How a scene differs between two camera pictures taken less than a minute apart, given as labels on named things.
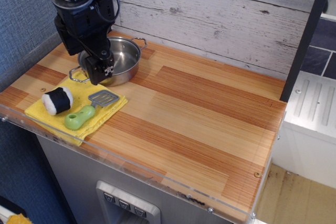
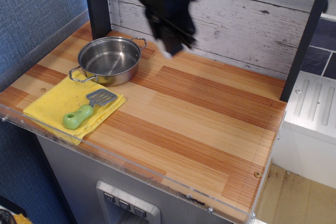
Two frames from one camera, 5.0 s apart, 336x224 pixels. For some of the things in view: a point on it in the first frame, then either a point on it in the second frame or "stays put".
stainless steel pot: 126,53 stays put
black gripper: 85,32 → 167,2
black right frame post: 298,64 stays put
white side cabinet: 306,145 stays put
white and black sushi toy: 57,100 → 161,46
